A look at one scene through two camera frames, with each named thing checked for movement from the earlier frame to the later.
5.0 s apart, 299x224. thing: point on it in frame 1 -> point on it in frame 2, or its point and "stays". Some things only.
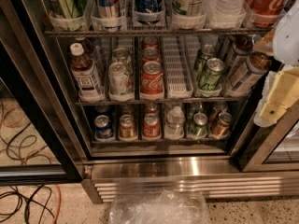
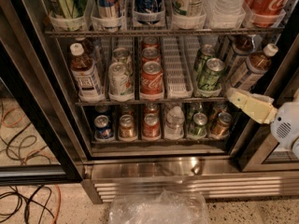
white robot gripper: [289, 41] -> [286, 125]
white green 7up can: [188, 0] stays
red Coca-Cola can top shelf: [264, 4] stays
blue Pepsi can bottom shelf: [103, 129] stays
